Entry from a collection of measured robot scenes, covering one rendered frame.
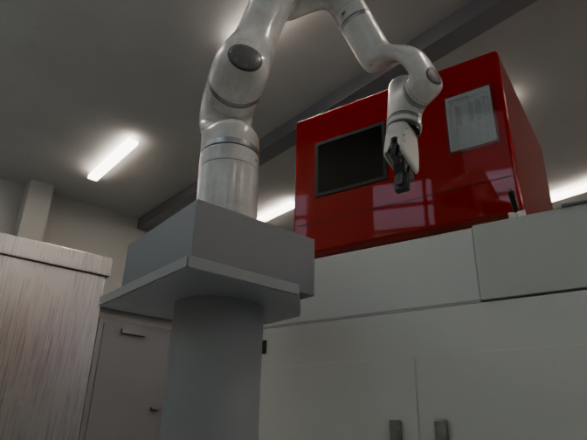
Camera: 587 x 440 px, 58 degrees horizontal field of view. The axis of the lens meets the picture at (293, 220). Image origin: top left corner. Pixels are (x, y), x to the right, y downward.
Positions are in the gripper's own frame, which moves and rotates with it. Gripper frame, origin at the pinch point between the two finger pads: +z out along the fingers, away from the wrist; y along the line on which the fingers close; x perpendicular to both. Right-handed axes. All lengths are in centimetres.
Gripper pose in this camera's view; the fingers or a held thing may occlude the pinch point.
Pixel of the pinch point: (402, 183)
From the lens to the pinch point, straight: 119.5
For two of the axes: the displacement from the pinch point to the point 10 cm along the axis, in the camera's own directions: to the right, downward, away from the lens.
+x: 8.3, -2.1, -5.2
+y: -5.4, -5.3, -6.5
